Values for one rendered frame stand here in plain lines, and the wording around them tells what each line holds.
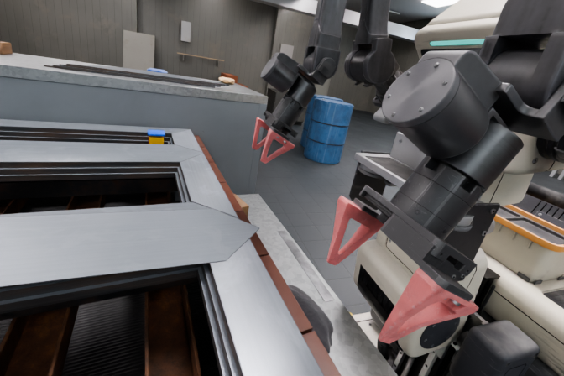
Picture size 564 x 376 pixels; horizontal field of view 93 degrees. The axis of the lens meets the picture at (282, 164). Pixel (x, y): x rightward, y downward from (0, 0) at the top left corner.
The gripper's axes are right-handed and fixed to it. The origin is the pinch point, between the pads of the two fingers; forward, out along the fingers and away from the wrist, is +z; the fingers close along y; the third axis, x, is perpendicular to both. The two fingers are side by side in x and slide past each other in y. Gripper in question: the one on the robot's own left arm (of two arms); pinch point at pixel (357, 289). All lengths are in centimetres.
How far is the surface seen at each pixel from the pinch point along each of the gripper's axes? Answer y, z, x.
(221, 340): -8.9, 19.4, -2.9
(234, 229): -30.5, 14.8, 0.1
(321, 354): -4.9, 14.2, 9.7
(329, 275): -100, 55, 111
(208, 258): -22.0, 17.4, -5.1
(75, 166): -65, 34, -34
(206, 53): -1086, -45, 22
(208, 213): -37.0, 17.0, -4.3
